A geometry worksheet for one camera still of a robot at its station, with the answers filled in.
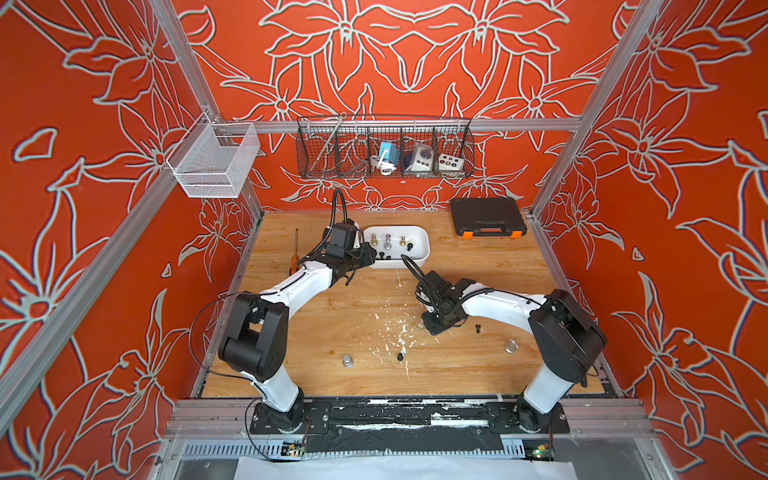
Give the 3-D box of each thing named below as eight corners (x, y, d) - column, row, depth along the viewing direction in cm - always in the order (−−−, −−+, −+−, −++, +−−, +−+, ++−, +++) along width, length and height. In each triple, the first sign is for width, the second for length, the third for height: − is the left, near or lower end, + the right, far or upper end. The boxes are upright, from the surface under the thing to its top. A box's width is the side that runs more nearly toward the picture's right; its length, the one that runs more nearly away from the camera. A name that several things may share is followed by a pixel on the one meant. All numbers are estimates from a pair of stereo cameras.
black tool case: (457, 241, 113) (460, 231, 108) (450, 207, 124) (452, 197, 120) (523, 241, 113) (529, 231, 108) (510, 207, 124) (515, 197, 120)
